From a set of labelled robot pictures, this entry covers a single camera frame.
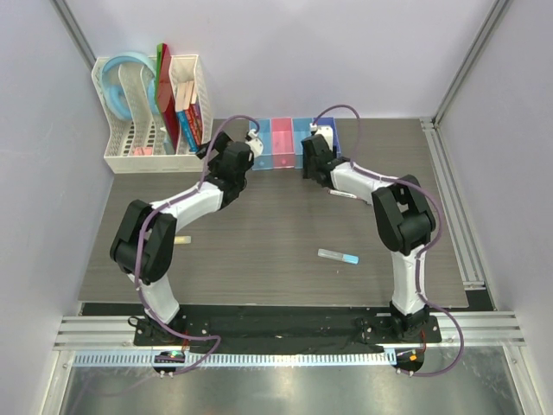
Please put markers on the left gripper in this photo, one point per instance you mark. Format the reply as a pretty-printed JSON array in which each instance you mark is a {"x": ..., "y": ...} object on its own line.
[{"x": 220, "y": 142}]

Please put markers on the red folder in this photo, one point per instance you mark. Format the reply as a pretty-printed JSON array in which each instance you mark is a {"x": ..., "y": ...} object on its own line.
[{"x": 165, "y": 99}]

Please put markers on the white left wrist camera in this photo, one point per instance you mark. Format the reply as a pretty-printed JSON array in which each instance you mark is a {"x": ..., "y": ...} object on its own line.
[{"x": 256, "y": 145}]

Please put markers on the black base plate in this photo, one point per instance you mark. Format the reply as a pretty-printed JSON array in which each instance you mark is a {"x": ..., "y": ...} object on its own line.
[{"x": 285, "y": 328}]

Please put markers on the stack of books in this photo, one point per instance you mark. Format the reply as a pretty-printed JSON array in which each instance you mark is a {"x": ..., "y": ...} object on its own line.
[{"x": 188, "y": 113}]

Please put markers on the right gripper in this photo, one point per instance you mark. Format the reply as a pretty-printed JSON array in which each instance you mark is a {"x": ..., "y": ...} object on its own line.
[{"x": 307, "y": 169}]

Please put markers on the yellow highlighter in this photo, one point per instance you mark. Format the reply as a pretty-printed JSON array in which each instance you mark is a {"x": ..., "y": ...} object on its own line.
[{"x": 182, "y": 240}]

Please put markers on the white file organizer rack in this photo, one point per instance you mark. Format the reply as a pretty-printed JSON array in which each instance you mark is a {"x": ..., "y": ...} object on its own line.
[{"x": 146, "y": 129}]

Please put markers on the pink eraser in rack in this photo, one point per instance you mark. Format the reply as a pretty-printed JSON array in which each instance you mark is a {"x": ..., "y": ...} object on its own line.
[{"x": 143, "y": 151}]

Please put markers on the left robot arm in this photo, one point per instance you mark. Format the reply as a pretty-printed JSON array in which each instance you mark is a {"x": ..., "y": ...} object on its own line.
[{"x": 144, "y": 243}]

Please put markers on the light blue headphones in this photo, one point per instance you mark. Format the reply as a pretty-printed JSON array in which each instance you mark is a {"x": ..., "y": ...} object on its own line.
[{"x": 114, "y": 93}]

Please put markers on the pink drawer box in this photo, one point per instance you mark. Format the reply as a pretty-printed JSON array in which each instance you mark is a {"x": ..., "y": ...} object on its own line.
[{"x": 282, "y": 142}]

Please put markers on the purple drawer box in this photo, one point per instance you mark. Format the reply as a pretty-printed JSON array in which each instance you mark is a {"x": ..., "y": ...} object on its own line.
[{"x": 330, "y": 121}]

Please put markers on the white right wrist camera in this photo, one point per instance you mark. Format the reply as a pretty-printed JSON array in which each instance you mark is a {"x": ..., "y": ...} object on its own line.
[{"x": 324, "y": 130}]

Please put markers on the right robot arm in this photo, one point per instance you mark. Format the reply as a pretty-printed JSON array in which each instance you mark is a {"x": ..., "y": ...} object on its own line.
[{"x": 404, "y": 221}]

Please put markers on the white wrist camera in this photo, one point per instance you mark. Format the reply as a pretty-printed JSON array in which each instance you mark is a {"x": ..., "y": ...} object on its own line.
[
  {"x": 256, "y": 145},
  {"x": 324, "y": 130}
]

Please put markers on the aluminium rail frame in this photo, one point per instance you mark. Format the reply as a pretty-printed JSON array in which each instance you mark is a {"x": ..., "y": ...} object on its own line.
[{"x": 109, "y": 341}]

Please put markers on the pink capped white marker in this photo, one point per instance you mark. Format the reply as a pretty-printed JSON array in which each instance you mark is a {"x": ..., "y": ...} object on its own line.
[{"x": 342, "y": 194}]

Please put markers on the blue capped glue stick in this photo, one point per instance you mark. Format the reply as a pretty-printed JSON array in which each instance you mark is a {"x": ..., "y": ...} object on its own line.
[{"x": 338, "y": 256}]

